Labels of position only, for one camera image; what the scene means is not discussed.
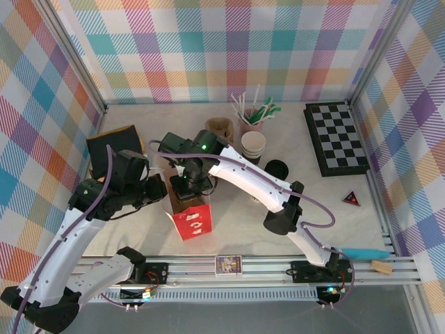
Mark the brown pulp cup carrier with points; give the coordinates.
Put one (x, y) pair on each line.
(219, 125)

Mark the stack of paper cups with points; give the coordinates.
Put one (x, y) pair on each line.
(253, 142)

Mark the small controller board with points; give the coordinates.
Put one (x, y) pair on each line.
(332, 295)
(133, 295)

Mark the teal plastic tool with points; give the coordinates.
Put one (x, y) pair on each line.
(368, 253)

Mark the aluminium frame post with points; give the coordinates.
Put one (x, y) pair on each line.
(77, 59)
(377, 52)

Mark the playing card box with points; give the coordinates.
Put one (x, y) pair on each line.
(228, 265)

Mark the wide aluminium frame rail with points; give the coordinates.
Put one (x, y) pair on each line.
(194, 269)

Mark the red white paper bag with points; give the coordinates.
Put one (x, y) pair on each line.
(193, 222)

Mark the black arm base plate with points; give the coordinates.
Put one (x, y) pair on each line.
(156, 271)
(299, 273)

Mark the pink straw holder cup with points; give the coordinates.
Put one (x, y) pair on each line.
(248, 128)

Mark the small wooden block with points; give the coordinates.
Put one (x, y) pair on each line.
(380, 267)

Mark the black plastic cup lid stack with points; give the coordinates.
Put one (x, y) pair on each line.
(277, 168)

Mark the black grey chessboard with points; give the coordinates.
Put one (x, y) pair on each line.
(333, 128)

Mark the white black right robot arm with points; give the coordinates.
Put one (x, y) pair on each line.
(250, 170)

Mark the red black triangle sign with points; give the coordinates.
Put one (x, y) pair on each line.
(351, 200)

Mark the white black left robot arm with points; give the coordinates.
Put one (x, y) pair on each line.
(81, 234)

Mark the white wrapped drinking straw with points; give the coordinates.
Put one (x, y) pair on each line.
(241, 117)
(239, 107)
(257, 95)
(243, 104)

